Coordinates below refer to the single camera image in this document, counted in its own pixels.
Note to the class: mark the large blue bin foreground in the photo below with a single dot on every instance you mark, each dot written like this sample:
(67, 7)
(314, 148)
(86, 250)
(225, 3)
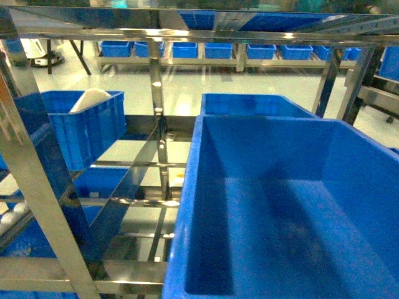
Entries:
(278, 207)

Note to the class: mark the background rack with bins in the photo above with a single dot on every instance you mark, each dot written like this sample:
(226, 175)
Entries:
(190, 54)

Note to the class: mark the white object in crate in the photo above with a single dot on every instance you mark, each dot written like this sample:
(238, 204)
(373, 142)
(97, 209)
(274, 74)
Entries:
(89, 98)

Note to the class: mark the blue crate with white item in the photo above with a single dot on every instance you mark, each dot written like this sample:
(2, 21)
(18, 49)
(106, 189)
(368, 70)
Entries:
(84, 136)

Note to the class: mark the blue bin behind foreground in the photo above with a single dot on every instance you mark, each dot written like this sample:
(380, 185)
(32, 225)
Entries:
(251, 105)

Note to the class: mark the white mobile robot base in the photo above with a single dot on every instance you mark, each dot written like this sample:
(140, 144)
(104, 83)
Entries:
(37, 54)

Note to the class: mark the stainless steel shelf rack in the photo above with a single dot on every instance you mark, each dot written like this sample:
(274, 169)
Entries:
(110, 226)

